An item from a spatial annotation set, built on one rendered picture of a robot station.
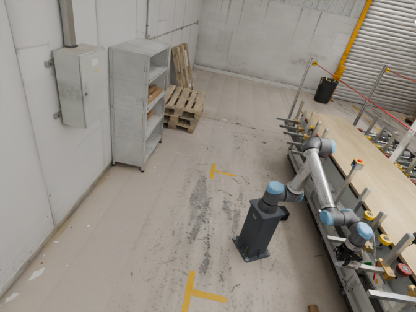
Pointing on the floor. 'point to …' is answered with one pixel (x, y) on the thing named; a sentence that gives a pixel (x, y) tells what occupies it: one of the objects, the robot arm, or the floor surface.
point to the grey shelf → (137, 98)
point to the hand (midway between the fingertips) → (338, 265)
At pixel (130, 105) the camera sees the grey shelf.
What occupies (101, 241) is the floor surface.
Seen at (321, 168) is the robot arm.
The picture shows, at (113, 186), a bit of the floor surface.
